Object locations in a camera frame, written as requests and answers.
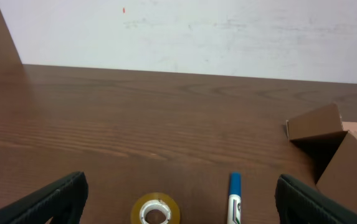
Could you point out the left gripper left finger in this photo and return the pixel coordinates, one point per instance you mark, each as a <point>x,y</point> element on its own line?
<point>62,201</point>

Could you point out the blue whiteboard marker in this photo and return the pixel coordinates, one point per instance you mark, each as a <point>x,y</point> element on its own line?
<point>234,199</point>

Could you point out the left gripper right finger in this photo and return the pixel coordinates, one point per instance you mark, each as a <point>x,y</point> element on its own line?
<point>296,202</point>

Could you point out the open cardboard box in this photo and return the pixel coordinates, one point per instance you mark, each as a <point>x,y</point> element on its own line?
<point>334,142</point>

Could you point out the yellow clear tape roll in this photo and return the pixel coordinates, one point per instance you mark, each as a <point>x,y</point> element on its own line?
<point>155,201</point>

